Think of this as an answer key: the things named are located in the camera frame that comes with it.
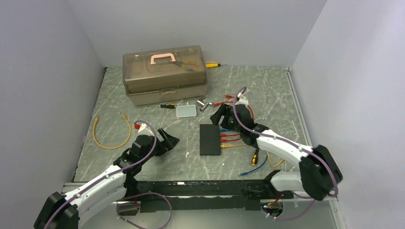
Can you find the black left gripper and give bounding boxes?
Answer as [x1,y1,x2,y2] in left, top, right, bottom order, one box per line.
[140,128,179,164]

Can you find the black network switch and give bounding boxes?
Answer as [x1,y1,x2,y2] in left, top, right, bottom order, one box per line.
[199,124,221,156]

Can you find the small white switch box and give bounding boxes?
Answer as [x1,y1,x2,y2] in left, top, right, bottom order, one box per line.
[176,105,197,118]

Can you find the yellow ethernet cable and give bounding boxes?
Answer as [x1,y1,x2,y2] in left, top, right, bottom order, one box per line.
[220,143,286,168]
[92,114,132,150]

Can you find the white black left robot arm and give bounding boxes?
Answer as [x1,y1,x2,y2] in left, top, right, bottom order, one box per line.
[33,129,180,229]

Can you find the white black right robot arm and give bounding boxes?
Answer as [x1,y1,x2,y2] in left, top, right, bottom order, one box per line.
[210,104,343,200]

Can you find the chrome socket adapter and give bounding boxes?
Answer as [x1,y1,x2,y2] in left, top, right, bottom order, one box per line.
[197,100,213,112]

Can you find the black yellow screwdriver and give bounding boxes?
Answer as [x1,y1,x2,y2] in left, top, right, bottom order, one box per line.
[147,104,176,109]

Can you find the black orange stubby screwdriver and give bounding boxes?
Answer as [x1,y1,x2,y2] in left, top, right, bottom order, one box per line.
[251,149,260,166]

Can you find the blue ethernet cable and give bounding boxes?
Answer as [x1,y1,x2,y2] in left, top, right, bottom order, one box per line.
[220,127,269,177]

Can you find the long red ethernet cable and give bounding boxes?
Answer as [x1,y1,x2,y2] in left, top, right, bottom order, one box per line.
[213,94,255,141]

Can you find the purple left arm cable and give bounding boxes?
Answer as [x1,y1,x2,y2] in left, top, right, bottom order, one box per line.
[44,120,173,229]

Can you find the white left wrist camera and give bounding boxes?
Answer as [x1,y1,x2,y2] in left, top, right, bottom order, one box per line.
[134,123,153,135]

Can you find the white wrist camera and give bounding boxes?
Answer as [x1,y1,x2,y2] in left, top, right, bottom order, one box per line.
[234,93,249,106]
[134,123,153,135]

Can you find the yellow ethernet cable in switch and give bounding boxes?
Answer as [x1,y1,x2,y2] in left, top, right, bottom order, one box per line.
[220,143,286,168]

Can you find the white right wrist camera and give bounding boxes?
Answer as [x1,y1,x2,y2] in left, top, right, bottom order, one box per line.
[234,93,249,106]

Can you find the yellow handled screwdriver by wall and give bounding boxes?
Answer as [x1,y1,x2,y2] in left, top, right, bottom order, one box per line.
[205,63,221,68]

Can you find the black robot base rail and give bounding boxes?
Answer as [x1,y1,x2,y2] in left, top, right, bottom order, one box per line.
[123,178,293,213]

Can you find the brown translucent toolbox pink handle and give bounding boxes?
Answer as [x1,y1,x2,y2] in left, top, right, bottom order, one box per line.
[122,45,209,105]

